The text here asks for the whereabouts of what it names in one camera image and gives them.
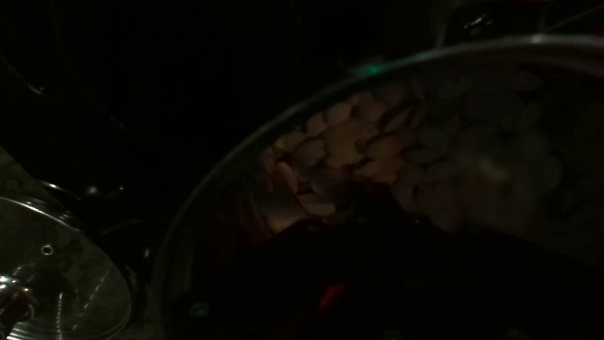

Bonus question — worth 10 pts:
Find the steel saucepan with beans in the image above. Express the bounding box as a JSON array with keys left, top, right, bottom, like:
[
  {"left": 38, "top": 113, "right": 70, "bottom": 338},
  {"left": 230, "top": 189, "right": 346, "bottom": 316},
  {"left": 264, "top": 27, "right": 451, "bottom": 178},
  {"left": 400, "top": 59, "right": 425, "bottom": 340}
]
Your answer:
[{"left": 155, "top": 36, "right": 604, "bottom": 340}]

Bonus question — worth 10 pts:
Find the glass pot lid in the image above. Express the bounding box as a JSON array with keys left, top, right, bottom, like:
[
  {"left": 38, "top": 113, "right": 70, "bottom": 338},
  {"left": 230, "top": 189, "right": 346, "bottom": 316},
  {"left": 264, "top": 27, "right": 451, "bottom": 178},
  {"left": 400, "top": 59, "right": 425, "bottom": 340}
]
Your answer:
[{"left": 0, "top": 193, "right": 134, "bottom": 340}]

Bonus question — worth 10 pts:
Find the orange plastic cup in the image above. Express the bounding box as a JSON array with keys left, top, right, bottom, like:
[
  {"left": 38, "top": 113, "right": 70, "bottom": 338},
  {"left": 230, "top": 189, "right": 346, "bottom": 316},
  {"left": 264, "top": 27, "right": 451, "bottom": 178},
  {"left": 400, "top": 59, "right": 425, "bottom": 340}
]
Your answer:
[{"left": 249, "top": 276, "right": 347, "bottom": 340}]

